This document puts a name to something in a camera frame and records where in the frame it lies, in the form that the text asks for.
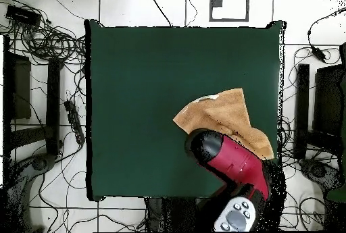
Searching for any orange terry towel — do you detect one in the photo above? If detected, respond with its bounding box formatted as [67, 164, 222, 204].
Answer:
[172, 87, 275, 161]

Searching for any dark green table cloth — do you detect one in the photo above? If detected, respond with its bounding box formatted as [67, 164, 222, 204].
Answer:
[84, 19, 287, 201]

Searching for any black floor power strip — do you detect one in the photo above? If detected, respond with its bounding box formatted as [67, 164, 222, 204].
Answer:
[64, 100, 85, 145]

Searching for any grey stand base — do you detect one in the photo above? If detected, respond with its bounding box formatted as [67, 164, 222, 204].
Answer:
[299, 158, 346, 204]
[2, 153, 59, 232]

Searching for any black power adapter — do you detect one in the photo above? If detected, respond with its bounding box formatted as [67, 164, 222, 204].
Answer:
[310, 45, 328, 62]

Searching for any black electronics box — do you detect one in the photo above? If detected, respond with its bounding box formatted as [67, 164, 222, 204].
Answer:
[5, 5, 41, 26]

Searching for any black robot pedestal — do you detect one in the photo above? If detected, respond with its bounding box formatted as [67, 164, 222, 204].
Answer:
[145, 197, 206, 232]

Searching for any black stand frame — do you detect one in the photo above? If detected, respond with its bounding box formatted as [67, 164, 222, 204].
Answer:
[2, 35, 64, 158]
[293, 42, 346, 161]

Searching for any black cable tangle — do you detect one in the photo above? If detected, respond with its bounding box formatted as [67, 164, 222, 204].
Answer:
[7, 19, 87, 66]

